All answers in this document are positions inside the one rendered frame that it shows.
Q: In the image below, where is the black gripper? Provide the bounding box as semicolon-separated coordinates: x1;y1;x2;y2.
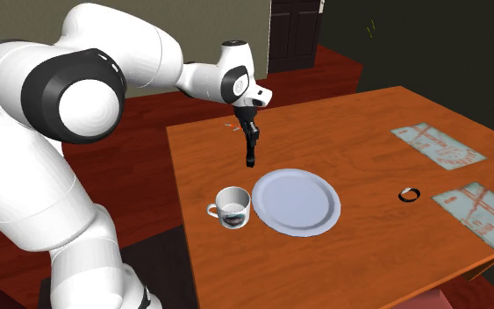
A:
233;105;260;169

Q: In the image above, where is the white mug with dark print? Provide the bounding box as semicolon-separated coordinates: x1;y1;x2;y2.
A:
205;185;253;230

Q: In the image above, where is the white round plate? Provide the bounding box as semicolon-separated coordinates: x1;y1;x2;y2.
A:
251;168;342;238

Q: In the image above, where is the dark panelled door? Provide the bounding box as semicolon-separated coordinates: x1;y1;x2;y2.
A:
267;0;326;75

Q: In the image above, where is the dark robot stand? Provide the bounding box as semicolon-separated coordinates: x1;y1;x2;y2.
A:
36;225;199;309

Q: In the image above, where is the orange wooden table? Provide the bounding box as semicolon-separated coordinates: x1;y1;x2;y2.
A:
166;85;494;309

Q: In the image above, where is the pale blue red-patterned placemat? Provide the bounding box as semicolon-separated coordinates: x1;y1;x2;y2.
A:
431;182;494;271
390;122;488;171

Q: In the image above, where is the black ring band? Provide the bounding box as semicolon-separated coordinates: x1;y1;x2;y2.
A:
397;186;422;204

